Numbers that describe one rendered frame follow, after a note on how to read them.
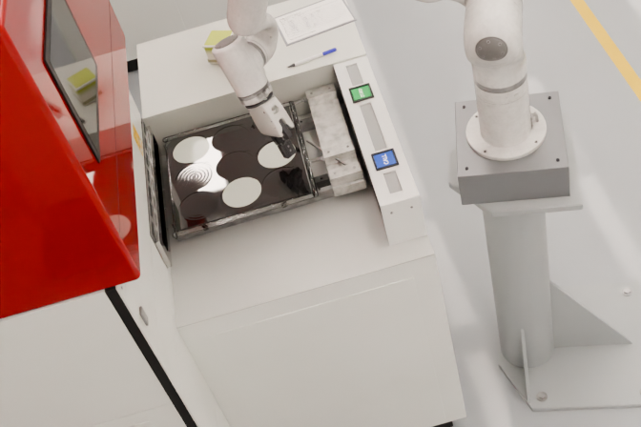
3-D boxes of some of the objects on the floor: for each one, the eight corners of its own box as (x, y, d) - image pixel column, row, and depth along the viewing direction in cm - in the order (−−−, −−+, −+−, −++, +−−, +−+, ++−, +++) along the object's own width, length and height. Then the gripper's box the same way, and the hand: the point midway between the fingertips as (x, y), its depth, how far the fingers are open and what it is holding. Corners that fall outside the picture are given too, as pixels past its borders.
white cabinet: (264, 490, 278) (176, 330, 221) (227, 253, 347) (153, 83, 289) (475, 431, 277) (442, 254, 220) (395, 204, 346) (354, 24, 288)
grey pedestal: (638, 284, 300) (646, 88, 242) (661, 406, 270) (677, 216, 212) (475, 294, 310) (446, 109, 253) (481, 414, 280) (449, 234, 223)
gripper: (229, 101, 233) (263, 160, 241) (261, 106, 221) (297, 168, 230) (251, 84, 236) (284, 143, 244) (284, 88, 224) (318, 149, 232)
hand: (286, 149), depth 236 cm, fingers closed
